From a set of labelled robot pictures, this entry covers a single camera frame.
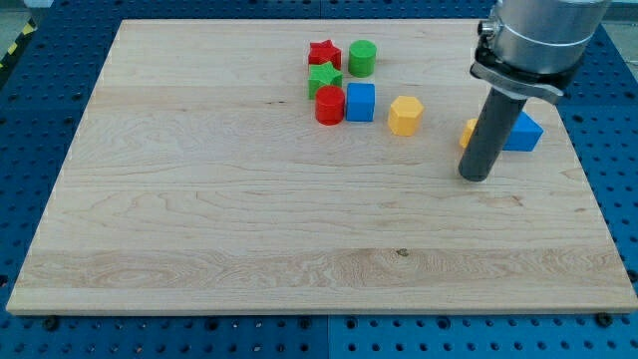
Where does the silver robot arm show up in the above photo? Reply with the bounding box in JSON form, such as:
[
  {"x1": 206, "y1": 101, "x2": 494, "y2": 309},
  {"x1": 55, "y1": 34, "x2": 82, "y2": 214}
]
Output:
[{"x1": 471, "y1": 0, "x2": 610, "y2": 104}]

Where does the yellow hexagon block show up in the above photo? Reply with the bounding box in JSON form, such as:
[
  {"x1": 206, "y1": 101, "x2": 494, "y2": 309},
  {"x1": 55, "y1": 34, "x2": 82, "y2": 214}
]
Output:
[{"x1": 388, "y1": 96, "x2": 425, "y2": 137}]

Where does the yellow heart block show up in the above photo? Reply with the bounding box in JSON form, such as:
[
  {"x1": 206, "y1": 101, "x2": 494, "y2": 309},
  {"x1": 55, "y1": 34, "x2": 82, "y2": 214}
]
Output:
[{"x1": 459, "y1": 118, "x2": 478, "y2": 149}]

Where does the red cylinder block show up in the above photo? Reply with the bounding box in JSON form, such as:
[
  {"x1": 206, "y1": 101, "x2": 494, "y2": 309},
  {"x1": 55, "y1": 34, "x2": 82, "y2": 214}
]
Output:
[{"x1": 315, "y1": 85, "x2": 345, "y2": 126}]

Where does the blue cube block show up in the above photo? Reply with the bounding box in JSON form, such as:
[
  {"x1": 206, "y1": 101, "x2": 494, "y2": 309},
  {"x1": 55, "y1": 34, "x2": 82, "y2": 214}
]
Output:
[{"x1": 346, "y1": 83, "x2": 376, "y2": 122}]

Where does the light wooden board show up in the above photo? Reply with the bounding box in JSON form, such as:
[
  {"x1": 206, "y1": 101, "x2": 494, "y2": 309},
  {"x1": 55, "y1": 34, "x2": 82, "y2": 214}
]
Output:
[{"x1": 7, "y1": 20, "x2": 637, "y2": 315}]

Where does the green star block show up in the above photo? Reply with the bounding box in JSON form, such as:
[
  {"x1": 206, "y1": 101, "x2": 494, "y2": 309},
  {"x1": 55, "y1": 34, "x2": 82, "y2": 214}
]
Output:
[{"x1": 308, "y1": 62, "x2": 343, "y2": 100}]

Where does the red star block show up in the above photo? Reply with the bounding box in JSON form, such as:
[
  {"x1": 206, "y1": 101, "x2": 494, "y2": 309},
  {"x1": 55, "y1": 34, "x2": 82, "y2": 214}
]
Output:
[{"x1": 308, "y1": 39, "x2": 342, "y2": 70}]

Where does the green cylinder block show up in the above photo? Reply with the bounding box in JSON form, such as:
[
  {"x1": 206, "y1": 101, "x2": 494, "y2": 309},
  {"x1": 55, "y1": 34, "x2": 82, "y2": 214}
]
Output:
[{"x1": 348, "y1": 40, "x2": 377, "y2": 78}]

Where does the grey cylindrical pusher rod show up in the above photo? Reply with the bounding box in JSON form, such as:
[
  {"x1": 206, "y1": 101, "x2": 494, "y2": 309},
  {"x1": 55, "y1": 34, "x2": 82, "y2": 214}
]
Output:
[{"x1": 459, "y1": 88, "x2": 527, "y2": 181}]

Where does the blue triangle block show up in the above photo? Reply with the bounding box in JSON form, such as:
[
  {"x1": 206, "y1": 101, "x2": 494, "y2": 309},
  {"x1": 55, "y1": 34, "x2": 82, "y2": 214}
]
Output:
[{"x1": 503, "y1": 112, "x2": 544, "y2": 152}]

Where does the black bolt front left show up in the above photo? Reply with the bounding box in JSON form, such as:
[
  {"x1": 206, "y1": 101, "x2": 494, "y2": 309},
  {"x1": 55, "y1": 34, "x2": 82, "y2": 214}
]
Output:
[{"x1": 42, "y1": 316, "x2": 60, "y2": 332}]

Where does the black bolt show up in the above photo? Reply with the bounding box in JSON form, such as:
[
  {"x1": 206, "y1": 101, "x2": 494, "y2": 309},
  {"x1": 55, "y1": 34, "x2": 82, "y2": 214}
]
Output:
[
  {"x1": 42, "y1": 316, "x2": 60, "y2": 332},
  {"x1": 595, "y1": 312, "x2": 613, "y2": 328}
]

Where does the black bolt front right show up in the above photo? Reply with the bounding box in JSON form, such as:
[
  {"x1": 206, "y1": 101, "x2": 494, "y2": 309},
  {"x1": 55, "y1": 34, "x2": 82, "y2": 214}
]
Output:
[{"x1": 595, "y1": 312, "x2": 613, "y2": 328}]

